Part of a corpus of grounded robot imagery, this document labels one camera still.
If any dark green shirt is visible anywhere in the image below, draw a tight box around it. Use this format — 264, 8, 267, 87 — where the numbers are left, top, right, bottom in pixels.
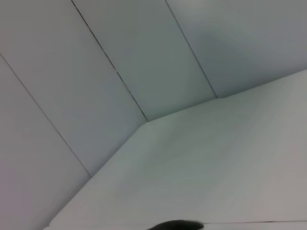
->
148, 219, 205, 230

